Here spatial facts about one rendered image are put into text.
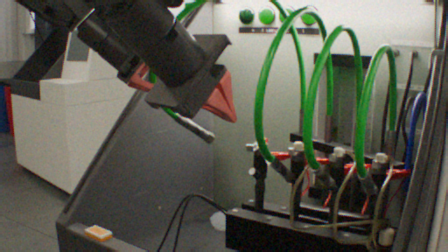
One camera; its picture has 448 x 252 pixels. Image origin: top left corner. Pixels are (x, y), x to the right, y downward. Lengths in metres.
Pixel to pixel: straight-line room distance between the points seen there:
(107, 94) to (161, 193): 2.68
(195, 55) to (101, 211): 0.60
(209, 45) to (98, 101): 3.26
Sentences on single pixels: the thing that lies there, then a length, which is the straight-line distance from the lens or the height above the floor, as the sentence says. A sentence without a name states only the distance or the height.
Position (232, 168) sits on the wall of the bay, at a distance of 1.27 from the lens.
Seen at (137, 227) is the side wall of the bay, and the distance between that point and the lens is 1.10.
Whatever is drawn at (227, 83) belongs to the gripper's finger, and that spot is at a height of 1.27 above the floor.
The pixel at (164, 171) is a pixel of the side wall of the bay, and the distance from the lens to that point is 1.14.
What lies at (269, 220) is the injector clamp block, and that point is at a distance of 0.87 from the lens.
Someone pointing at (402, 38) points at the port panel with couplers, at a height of 1.33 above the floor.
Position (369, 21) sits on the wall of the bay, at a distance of 1.06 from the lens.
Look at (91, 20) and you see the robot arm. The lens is 0.81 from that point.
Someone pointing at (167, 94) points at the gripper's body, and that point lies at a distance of 0.48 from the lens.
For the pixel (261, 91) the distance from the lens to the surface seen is 0.68.
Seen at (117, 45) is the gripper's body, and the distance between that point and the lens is 0.80.
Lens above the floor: 1.33
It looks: 12 degrees down
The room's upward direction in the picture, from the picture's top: straight up
